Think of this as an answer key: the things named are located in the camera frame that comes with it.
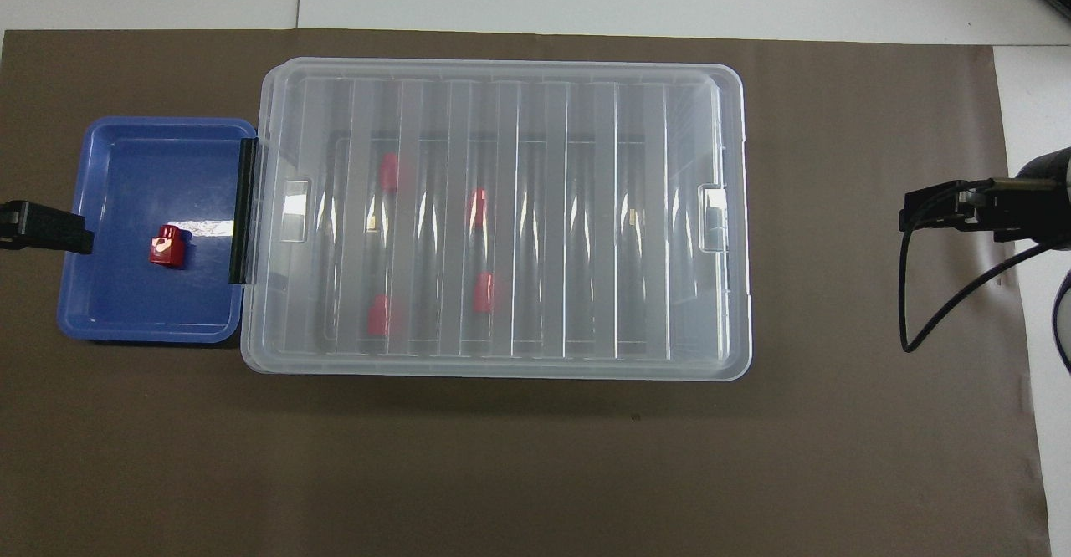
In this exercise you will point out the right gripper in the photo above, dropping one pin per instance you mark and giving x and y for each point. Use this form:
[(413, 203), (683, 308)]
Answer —
[(1037, 206)]

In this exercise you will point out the clear plastic storage box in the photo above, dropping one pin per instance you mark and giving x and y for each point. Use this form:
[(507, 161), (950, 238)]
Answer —
[(535, 365)]

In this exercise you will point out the red block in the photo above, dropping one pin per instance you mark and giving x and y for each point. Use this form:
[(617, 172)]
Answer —
[(379, 316), (484, 293), (389, 174), (478, 207), (167, 247)]

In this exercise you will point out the black box latch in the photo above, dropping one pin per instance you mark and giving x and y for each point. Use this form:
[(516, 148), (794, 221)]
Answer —
[(243, 206)]

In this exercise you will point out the blue plastic tray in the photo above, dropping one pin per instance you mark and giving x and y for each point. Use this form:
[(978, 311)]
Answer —
[(125, 306)]

